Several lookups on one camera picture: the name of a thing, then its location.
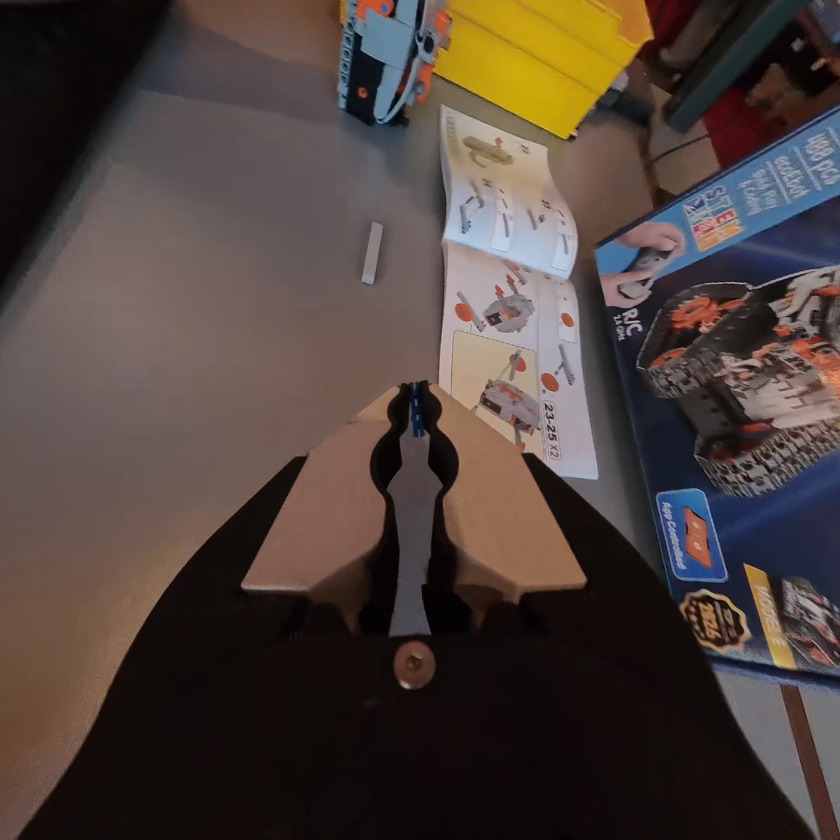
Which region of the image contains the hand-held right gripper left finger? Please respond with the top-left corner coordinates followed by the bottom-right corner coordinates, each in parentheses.
top-left (241, 385), bottom-right (412, 635)

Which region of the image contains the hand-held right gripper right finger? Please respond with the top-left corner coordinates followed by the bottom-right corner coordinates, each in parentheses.
top-left (422, 382), bottom-right (588, 635)

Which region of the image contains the grey desk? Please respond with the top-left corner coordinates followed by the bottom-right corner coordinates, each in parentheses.
top-left (0, 0), bottom-right (840, 840)

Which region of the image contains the open instruction booklet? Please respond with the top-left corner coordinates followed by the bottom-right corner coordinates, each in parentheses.
top-left (437, 105), bottom-right (600, 480)

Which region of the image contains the blue robot kit box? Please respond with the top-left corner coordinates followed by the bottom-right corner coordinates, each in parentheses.
top-left (594, 105), bottom-right (840, 691)

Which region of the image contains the grey long brick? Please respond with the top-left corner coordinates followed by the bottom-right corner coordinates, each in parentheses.
top-left (360, 222), bottom-right (385, 286)

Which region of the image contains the red storage bin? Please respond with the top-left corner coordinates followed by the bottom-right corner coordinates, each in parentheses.
top-left (703, 98), bottom-right (791, 168)

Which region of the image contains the yellow parts bin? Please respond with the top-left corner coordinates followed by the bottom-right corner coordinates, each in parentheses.
top-left (430, 0), bottom-right (655, 140)

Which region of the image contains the partly built robot model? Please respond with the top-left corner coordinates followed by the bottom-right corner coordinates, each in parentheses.
top-left (336, 0), bottom-right (454, 127)

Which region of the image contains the dark computer tower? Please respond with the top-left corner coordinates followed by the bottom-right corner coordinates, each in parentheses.
top-left (661, 0), bottom-right (818, 133)

